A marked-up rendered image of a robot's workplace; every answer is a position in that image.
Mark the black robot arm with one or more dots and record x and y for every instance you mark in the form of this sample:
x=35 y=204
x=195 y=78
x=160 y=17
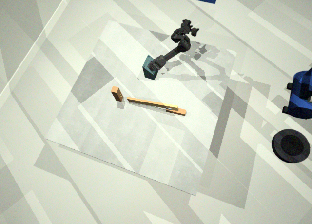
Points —
x=183 y=46

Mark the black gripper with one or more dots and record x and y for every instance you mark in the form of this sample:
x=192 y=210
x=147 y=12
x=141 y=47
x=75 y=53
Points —
x=193 y=30

